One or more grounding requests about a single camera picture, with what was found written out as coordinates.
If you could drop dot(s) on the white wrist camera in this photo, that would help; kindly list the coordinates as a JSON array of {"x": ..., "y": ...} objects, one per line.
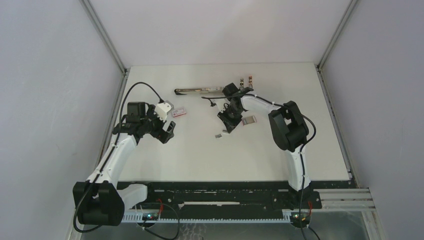
[
  {"x": 162, "y": 110},
  {"x": 221, "y": 104}
]

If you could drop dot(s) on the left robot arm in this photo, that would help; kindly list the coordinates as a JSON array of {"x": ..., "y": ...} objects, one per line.
[{"x": 98, "y": 201}]

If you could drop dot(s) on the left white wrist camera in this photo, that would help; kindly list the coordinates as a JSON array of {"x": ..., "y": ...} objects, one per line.
[{"x": 162, "y": 110}]

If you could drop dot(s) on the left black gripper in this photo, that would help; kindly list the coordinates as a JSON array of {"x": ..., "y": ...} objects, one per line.
[{"x": 162, "y": 135}]

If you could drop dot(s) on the black and beige stapler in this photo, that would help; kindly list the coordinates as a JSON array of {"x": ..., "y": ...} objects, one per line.
[{"x": 201, "y": 91}]

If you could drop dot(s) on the aluminium frame rail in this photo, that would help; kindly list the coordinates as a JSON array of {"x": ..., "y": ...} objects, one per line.
[{"x": 346, "y": 200}]

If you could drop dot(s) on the left green circuit board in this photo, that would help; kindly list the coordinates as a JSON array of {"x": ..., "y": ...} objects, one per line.
[{"x": 150, "y": 217}]

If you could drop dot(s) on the left corner frame post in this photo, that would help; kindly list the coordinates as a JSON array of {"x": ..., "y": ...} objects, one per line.
[{"x": 105, "y": 37}]

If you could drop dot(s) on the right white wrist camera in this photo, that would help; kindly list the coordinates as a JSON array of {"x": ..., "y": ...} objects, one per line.
[{"x": 221, "y": 104}]

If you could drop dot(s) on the corner frame post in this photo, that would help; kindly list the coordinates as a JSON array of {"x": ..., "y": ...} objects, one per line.
[
  {"x": 349, "y": 11},
  {"x": 105, "y": 37}
]

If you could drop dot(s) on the right green circuit board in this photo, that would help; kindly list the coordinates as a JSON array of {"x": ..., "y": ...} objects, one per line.
[{"x": 300, "y": 220}]

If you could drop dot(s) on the right corner frame post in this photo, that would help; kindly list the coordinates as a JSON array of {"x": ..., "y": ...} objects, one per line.
[{"x": 349, "y": 11}]

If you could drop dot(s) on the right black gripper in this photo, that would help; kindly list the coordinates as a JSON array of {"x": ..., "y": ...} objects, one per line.
[{"x": 229, "y": 124}]

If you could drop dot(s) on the white slotted cable duct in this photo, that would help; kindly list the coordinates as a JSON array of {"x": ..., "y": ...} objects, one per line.
[{"x": 214, "y": 216}]

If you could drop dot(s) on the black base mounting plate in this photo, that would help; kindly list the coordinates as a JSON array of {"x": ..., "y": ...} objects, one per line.
[{"x": 204, "y": 196}]

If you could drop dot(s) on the red white staple box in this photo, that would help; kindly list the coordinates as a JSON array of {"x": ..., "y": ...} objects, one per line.
[{"x": 179, "y": 112}]

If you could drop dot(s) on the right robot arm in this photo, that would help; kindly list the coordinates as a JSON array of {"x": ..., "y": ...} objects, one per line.
[{"x": 287, "y": 124}]

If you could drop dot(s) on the green circuit board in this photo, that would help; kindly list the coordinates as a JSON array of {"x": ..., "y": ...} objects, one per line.
[
  {"x": 150, "y": 217},
  {"x": 300, "y": 220}
]

